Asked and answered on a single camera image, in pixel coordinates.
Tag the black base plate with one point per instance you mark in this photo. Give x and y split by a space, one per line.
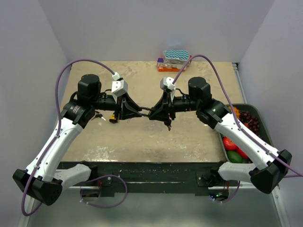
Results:
199 179

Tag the orange box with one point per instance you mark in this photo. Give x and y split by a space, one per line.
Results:
169 65

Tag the orange spiky fruit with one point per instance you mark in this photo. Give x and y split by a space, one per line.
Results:
236 110

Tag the red apple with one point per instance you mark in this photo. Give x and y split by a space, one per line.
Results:
241 153
228 144

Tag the yellow padlock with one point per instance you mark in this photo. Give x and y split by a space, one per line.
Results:
113 119

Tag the green mango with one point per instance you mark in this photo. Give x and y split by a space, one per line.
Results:
234 157

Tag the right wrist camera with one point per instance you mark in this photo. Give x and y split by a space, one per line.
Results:
166 84

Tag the blue zigzag sponge pack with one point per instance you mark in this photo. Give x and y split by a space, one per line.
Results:
176 56

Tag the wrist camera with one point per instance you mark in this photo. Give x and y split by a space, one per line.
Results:
166 84
119 85

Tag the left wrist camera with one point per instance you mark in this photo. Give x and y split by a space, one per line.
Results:
119 85

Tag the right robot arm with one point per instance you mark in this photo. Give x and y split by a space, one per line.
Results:
269 165

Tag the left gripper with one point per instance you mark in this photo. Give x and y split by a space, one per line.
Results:
120 108

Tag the dark grapes bunch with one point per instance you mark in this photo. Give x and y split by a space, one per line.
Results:
250 121

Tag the orange padlock keys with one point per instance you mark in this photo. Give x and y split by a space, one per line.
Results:
98 115

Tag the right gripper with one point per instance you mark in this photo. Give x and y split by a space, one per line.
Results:
166 100

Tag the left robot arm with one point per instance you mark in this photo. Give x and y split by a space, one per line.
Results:
39 179

